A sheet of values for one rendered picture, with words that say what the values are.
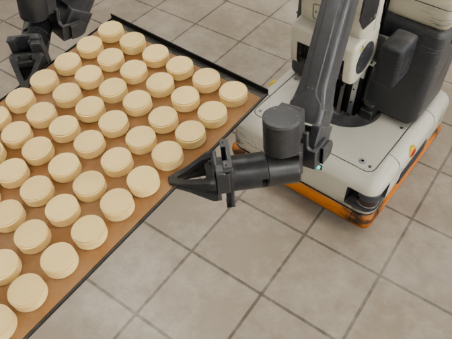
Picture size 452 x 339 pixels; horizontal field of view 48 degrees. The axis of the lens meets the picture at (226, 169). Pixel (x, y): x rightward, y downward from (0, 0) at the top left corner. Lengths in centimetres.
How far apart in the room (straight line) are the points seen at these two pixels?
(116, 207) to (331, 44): 41
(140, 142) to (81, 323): 105
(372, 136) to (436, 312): 64
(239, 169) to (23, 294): 35
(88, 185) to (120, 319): 102
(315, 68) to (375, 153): 107
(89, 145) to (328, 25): 43
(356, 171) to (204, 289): 66
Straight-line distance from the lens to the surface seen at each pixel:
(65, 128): 91
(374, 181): 179
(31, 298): 75
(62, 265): 75
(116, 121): 89
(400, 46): 167
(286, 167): 79
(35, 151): 89
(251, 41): 284
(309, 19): 162
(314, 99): 83
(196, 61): 99
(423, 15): 175
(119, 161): 83
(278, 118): 75
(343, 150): 186
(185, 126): 85
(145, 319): 177
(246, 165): 78
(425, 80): 185
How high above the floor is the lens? 158
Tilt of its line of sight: 48 degrees down
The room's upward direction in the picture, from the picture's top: straight up
